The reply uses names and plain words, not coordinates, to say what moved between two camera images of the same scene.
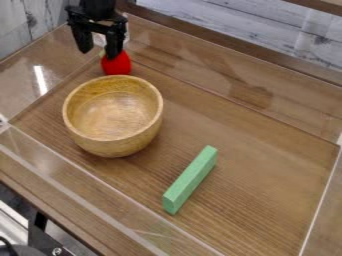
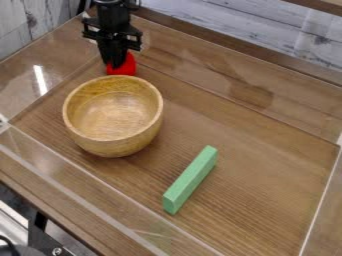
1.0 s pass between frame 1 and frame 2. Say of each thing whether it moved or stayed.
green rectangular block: stayed
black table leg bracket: stayed
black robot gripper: moved
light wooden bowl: stayed
